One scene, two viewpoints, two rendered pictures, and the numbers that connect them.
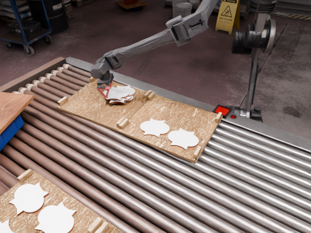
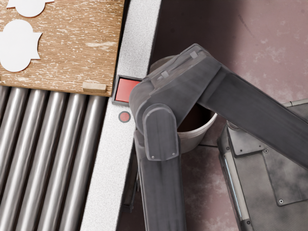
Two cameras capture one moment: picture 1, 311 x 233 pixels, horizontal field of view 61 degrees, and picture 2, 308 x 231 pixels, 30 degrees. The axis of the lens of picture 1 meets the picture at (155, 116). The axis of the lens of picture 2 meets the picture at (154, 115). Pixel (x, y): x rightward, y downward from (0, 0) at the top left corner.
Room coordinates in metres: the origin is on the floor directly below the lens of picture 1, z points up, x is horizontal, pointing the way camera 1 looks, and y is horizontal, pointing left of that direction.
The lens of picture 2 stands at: (0.91, -0.84, 2.27)
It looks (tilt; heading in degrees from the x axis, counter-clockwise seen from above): 72 degrees down; 63
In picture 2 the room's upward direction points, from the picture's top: 2 degrees clockwise
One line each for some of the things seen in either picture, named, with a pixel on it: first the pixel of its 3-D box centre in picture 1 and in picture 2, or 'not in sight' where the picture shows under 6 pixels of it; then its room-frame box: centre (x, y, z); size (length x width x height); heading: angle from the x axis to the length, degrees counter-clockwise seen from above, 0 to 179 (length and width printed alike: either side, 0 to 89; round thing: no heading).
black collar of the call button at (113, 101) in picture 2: (221, 111); (129, 91); (1.08, -0.35, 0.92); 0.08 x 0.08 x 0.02; 55
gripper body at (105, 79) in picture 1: (104, 74); not in sight; (1.21, 0.26, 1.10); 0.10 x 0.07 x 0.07; 174
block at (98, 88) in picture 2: (218, 117); (94, 87); (1.01, -0.32, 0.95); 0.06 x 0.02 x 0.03; 149
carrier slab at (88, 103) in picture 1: (106, 101); not in sight; (1.21, 0.27, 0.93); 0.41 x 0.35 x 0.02; 60
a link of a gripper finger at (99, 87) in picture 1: (105, 88); not in sight; (1.18, 0.26, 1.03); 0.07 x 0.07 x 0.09; 84
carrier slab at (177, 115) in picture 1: (171, 124); (55, 16); (0.99, -0.08, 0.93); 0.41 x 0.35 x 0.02; 59
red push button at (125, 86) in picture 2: (221, 111); (129, 91); (1.08, -0.35, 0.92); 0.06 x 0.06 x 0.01; 55
